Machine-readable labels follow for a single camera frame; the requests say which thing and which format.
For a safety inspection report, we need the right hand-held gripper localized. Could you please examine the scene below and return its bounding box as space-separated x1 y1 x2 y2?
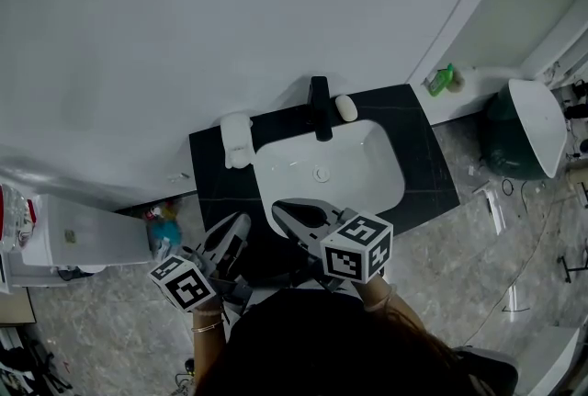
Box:
271 198 395 294

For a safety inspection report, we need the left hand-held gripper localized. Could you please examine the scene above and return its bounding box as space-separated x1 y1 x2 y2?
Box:
147 212 254 315

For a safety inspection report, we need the white sink basin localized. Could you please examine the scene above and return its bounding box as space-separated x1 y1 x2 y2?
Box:
253 118 406 240

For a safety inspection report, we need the white soap dish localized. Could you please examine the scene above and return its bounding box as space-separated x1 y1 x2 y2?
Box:
220 110 254 169

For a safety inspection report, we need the person's right forearm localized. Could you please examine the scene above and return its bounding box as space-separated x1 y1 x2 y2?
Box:
356 273 426 340

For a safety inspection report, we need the person's left forearm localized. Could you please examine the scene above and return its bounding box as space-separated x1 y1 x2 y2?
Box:
190 301 231 390

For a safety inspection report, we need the white oval soap bar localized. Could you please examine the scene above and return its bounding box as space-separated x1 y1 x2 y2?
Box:
334 95 359 123

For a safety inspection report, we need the blue cleaning item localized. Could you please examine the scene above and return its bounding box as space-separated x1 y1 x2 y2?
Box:
150 219 181 248

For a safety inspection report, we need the red yellow cleaning bottle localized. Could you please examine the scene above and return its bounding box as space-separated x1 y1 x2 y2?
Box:
144 200 178 223

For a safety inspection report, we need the black faucet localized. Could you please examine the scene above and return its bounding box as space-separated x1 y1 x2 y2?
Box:
308 75 334 142

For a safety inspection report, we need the person's black clothing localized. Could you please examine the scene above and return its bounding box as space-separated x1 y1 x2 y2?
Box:
195 288 460 396

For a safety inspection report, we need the black vanity top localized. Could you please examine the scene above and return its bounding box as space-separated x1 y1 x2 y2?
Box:
188 84 461 248

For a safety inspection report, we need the white toilet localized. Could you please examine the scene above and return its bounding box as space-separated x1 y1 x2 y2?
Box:
7 193 153 289

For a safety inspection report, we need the green plastic bottle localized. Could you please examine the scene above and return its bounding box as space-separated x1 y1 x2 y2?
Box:
428 62 455 97

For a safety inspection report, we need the clear plastic water bottle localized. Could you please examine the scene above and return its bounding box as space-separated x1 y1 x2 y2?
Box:
0 183 39 254

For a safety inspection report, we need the dark green white basin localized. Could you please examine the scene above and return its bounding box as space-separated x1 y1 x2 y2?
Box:
479 78 569 180

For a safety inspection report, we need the black metal stand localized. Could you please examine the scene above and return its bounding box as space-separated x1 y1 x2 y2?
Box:
556 246 588 285

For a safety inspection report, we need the pale wrist bracelet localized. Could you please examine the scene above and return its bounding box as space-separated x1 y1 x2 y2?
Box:
364 283 397 313

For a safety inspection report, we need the white metal bracket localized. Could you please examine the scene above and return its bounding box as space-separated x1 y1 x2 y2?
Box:
472 180 507 235

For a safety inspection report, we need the black floor cable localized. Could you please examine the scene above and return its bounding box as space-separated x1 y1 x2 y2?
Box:
500 177 529 216

